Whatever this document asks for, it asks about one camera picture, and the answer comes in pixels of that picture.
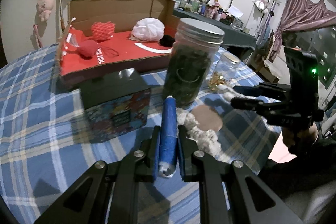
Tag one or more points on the blue and white cloth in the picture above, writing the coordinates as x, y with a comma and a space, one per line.
168, 139

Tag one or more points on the red foam net ball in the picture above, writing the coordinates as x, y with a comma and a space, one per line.
102, 31

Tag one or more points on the person's right hand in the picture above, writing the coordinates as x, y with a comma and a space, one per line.
299, 139

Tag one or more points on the cream knotted rope toy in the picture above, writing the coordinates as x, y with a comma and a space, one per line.
220, 130

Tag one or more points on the blue plaid tablecloth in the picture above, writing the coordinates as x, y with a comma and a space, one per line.
46, 146

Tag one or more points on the colourful tin box black lid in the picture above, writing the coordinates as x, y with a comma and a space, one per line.
115, 104

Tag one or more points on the black fuzzy pom-pom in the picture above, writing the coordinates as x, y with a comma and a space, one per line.
167, 41

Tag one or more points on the beige round powder puff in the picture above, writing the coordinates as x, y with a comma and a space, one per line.
207, 117

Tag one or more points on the tall jar of dark leaves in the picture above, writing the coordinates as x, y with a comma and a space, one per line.
196, 43

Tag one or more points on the orange handled stick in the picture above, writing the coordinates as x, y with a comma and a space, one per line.
61, 15

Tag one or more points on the cardboard box with red lining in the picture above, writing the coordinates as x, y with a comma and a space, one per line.
118, 52

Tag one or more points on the red fabric pouch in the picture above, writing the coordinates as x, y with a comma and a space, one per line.
87, 48

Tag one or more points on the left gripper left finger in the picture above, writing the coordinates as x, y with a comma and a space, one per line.
108, 193

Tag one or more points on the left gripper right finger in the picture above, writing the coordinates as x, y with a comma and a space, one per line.
229, 193

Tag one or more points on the dark green covered side table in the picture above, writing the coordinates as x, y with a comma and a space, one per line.
233, 39

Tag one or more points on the pink curtain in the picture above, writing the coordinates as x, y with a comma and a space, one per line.
302, 15

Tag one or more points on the small glass jar gold beads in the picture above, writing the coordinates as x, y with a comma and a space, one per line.
224, 72

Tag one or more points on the pink pig plush on wall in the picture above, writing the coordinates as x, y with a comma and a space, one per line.
44, 8

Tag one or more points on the white mesh bath loofah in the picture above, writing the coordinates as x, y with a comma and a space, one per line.
148, 30

